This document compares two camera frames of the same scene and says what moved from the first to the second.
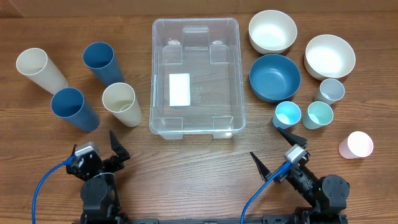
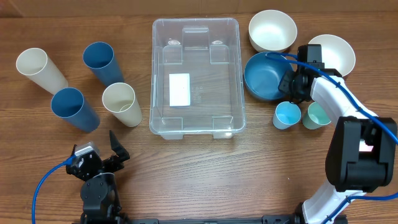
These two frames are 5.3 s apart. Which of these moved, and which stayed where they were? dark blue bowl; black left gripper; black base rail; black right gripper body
Moved: black right gripper body; dark blue bowl
Stayed: black left gripper; black base rail
